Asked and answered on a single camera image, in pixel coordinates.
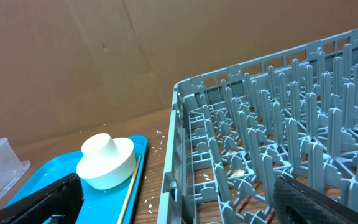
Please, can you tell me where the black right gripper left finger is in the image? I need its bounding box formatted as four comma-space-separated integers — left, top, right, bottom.
0, 173, 84, 224

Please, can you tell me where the white upturned cup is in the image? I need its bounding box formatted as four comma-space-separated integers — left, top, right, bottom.
81, 133, 118, 160

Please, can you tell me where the pale green bowl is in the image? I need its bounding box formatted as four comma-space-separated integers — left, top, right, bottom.
76, 138, 137, 190

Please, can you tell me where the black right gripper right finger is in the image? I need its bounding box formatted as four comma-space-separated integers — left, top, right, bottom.
273, 175, 358, 224

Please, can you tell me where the wooden chopstick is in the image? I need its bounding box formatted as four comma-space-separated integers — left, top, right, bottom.
117, 156, 142, 224

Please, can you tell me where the teal plastic tray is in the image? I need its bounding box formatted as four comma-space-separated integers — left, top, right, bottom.
8, 135, 147, 223

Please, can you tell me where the grey dishwasher rack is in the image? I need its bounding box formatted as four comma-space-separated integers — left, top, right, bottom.
157, 29, 358, 223

